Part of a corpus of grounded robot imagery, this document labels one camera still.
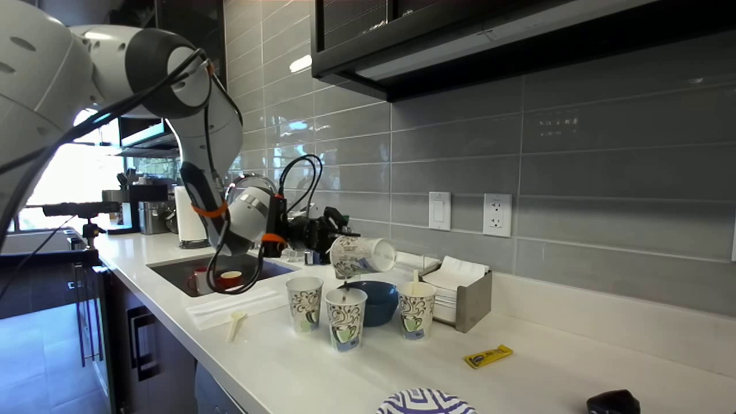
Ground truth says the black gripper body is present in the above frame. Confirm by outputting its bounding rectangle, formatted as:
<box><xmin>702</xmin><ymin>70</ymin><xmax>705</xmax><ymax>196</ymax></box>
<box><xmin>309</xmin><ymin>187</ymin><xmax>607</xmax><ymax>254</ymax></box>
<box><xmin>285</xmin><ymin>211</ymin><xmax>338</xmax><ymax>254</ymax></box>

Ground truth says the patterned paper cup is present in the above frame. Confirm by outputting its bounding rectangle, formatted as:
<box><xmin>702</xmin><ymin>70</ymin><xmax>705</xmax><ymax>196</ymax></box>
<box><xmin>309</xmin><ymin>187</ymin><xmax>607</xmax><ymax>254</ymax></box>
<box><xmin>326</xmin><ymin>234</ymin><xmax>400</xmax><ymax>284</ymax></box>
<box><xmin>322</xmin><ymin>286</ymin><xmax>369</xmax><ymax>355</ymax></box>
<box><xmin>285</xmin><ymin>275</ymin><xmax>326</xmax><ymax>334</ymax></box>
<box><xmin>396</xmin><ymin>279</ymin><xmax>439</xmax><ymax>341</ymax></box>

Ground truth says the blue bowl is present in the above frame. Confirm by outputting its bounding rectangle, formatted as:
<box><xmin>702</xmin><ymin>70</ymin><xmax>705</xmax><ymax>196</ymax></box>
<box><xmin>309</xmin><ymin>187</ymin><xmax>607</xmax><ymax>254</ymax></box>
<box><xmin>339</xmin><ymin>279</ymin><xmax>400</xmax><ymax>330</ymax></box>

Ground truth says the small red container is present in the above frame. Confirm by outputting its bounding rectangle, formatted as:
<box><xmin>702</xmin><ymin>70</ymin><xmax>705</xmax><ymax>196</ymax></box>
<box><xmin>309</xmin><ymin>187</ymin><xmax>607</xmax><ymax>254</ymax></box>
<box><xmin>216</xmin><ymin>270</ymin><xmax>245</xmax><ymax>293</ymax></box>

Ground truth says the wooden stirrer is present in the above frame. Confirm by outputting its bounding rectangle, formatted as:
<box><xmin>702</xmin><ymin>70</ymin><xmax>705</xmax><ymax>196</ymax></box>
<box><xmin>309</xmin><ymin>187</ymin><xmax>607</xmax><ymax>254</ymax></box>
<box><xmin>228</xmin><ymin>311</ymin><xmax>251</xmax><ymax>344</ymax></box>

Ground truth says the paper towel roll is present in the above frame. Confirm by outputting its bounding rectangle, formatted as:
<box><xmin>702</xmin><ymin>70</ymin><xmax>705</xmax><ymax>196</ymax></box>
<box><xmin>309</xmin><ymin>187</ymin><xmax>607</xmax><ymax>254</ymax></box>
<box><xmin>173</xmin><ymin>185</ymin><xmax>209</xmax><ymax>249</ymax></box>

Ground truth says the gray napkin holder box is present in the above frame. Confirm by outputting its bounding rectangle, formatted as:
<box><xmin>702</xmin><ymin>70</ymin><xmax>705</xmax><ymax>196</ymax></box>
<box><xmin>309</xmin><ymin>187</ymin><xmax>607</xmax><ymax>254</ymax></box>
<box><xmin>421</xmin><ymin>254</ymin><xmax>493</xmax><ymax>334</ymax></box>

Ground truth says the steel sink basin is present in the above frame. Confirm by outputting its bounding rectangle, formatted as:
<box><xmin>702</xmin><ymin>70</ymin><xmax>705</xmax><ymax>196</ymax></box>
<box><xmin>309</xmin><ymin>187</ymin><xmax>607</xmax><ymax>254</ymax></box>
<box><xmin>145</xmin><ymin>250</ymin><xmax>296</xmax><ymax>300</ymax></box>

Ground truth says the white power outlet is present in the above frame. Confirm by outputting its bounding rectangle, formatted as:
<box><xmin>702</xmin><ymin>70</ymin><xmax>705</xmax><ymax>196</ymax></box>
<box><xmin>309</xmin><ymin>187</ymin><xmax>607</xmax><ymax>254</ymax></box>
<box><xmin>480</xmin><ymin>191</ymin><xmax>514</xmax><ymax>239</ymax></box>

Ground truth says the black coffee machine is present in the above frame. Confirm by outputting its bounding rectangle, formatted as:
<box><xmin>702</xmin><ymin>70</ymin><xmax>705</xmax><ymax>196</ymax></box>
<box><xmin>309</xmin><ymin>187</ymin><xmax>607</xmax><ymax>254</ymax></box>
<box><xmin>115</xmin><ymin>169</ymin><xmax>178</xmax><ymax>238</ymax></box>

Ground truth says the blue patterned paper plate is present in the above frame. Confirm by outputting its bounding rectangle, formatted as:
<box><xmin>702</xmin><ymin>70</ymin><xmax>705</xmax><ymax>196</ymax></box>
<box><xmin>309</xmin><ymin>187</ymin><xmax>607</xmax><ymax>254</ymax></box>
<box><xmin>375</xmin><ymin>386</ymin><xmax>477</xmax><ymax>414</ymax></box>

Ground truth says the yellow packet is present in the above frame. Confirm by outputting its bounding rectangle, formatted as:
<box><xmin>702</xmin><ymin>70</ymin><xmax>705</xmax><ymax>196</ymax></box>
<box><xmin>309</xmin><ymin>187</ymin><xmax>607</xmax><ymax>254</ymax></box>
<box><xmin>461</xmin><ymin>344</ymin><xmax>514</xmax><ymax>370</ymax></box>

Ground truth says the dark under-counter cabinet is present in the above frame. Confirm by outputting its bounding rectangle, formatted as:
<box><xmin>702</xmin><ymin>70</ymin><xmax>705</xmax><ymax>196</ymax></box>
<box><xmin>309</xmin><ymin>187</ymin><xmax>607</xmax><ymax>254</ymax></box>
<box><xmin>101</xmin><ymin>267</ymin><xmax>201</xmax><ymax>414</ymax></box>

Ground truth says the dark upper cabinet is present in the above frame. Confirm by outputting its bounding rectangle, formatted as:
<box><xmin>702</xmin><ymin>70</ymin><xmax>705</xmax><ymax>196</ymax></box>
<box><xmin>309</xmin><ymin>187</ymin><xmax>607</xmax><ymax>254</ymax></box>
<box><xmin>307</xmin><ymin>0</ymin><xmax>736</xmax><ymax>103</ymax></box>

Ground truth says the dark cart table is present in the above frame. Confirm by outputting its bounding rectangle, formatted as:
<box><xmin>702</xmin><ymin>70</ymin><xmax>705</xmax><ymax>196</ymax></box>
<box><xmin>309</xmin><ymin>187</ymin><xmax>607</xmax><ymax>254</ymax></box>
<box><xmin>0</xmin><ymin>227</ymin><xmax>106</xmax><ymax>323</ymax></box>

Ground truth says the small black object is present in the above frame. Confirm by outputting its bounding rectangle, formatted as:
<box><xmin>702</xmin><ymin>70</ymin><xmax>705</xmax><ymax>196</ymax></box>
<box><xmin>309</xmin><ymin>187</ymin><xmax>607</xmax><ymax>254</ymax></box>
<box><xmin>584</xmin><ymin>386</ymin><xmax>641</xmax><ymax>414</ymax></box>

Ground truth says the white light switch plate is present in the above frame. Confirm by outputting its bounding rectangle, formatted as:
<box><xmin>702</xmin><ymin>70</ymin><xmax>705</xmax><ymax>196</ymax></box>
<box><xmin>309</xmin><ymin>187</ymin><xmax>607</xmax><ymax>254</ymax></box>
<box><xmin>426</xmin><ymin>190</ymin><xmax>453</xmax><ymax>233</ymax></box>

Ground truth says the black camera on tripod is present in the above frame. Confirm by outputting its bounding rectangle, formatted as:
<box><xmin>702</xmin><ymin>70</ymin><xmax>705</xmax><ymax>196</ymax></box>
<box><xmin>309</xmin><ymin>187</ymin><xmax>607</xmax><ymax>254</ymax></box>
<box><xmin>42</xmin><ymin>200</ymin><xmax>117</xmax><ymax>241</ymax></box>

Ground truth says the bright window with frame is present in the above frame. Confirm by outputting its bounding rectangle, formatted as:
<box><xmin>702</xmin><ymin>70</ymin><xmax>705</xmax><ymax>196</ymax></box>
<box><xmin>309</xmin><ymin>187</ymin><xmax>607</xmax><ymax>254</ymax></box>
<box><xmin>13</xmin><ymin>106</ymin><xmax>123</xmax><ymax>233</ymax></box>

